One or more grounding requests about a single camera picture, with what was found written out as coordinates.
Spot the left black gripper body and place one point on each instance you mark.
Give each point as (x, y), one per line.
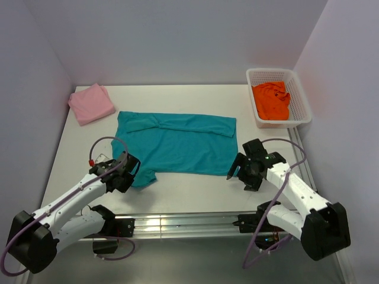
(127, 181)

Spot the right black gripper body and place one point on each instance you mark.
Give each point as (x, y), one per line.
(247, 174)

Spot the teal t-shirt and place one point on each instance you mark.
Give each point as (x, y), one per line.
(176, 143)

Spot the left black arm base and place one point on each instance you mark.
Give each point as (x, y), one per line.
(119, 227)

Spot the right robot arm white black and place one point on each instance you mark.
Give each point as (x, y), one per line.
(320, 226)

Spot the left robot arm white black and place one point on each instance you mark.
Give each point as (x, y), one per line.
(35, 239)

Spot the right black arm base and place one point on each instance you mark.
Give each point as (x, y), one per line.
(247, 223)

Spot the orange t-shirt in basket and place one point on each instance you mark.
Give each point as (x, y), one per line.
(272, 101)

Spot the white plastic basket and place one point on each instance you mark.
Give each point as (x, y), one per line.
(299, 107)

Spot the folded pink t-shirt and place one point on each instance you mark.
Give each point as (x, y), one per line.
(91, 104)

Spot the black box under rail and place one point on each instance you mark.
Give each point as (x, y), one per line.
(105, 247)

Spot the aluminium mounting rail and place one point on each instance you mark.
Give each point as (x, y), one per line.
(166, 226)

